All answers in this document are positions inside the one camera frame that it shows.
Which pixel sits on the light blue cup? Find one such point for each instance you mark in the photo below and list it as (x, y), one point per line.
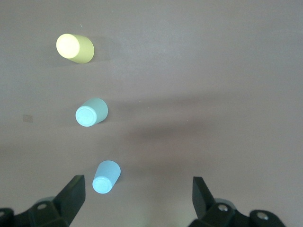
(106, 175)

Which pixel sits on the pale green cup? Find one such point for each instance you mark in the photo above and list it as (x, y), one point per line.
(92, 111)

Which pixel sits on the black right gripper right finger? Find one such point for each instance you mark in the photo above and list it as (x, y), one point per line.
(203, 203)

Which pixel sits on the yellow cup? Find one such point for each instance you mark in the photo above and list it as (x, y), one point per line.
(75, 49)

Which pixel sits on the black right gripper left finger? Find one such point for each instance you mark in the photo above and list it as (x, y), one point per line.
(73, 196)

